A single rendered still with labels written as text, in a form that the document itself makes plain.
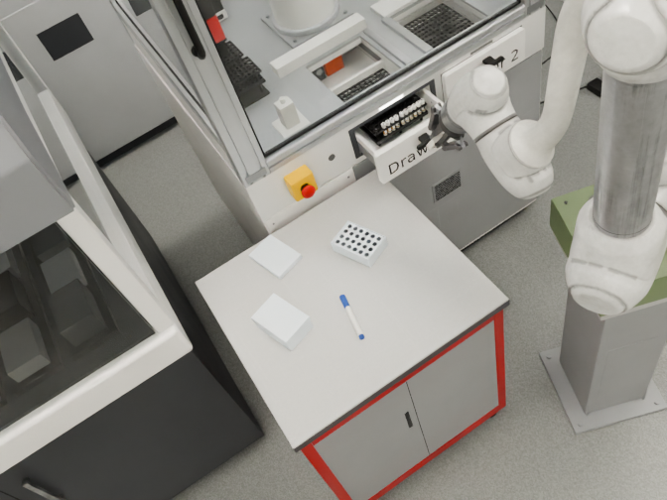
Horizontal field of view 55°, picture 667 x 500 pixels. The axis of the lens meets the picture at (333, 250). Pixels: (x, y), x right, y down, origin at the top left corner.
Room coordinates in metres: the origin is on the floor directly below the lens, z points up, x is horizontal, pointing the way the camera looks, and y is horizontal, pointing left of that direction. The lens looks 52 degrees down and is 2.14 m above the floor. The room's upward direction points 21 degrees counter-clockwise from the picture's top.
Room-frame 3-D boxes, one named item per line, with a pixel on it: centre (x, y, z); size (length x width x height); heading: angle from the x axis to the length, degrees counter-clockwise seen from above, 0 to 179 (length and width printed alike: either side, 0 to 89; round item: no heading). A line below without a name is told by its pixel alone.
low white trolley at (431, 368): (0.96, 0.02, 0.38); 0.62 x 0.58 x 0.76; 105
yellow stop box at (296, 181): (1.25, 0.02, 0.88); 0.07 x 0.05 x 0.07; 105
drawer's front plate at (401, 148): (1.24, -0.33, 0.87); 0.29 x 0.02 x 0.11; 105
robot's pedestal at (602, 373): (0.76, -0.67, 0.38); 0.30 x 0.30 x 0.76; 85
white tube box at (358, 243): (1.06, -0.07, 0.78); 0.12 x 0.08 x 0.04; 37
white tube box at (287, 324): (0.91, 0.19, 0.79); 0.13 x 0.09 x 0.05; 33
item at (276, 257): (1.13, 0.16, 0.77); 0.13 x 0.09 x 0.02; 31
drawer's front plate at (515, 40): (1.43, -0.60, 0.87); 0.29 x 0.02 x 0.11; 105
